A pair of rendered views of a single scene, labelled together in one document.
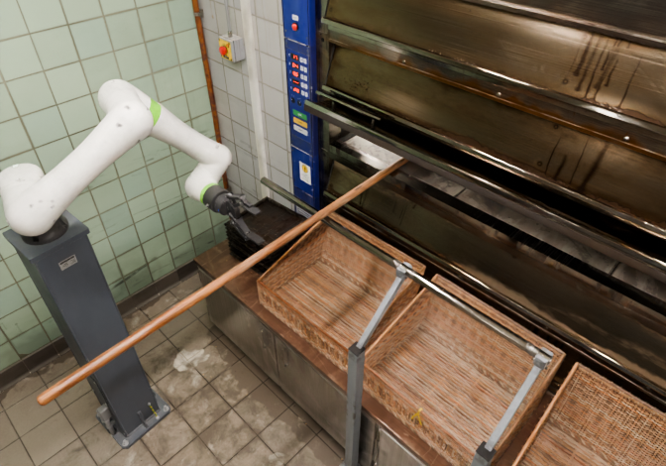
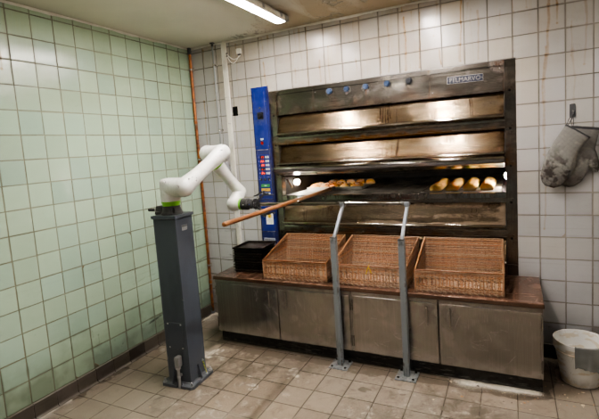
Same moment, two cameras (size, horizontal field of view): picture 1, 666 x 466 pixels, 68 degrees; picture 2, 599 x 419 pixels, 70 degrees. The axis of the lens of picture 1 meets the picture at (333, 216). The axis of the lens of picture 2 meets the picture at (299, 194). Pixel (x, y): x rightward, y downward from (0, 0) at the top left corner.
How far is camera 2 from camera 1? 2.20 m
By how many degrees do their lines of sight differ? 37
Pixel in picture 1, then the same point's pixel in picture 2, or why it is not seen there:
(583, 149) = (391, 143)
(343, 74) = (288, 156)
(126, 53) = (170, 172)
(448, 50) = (333, 127)
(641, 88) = (400, 115)
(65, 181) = (201, 170)
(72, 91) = (148, 185)
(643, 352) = (444, 216)
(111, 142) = (217, 156)
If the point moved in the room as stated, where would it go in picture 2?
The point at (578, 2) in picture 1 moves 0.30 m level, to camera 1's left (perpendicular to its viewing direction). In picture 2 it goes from (373, 98) to (338, 99)
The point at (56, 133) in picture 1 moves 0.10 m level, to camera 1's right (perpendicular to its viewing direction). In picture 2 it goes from (138, 207) to (151, 205)
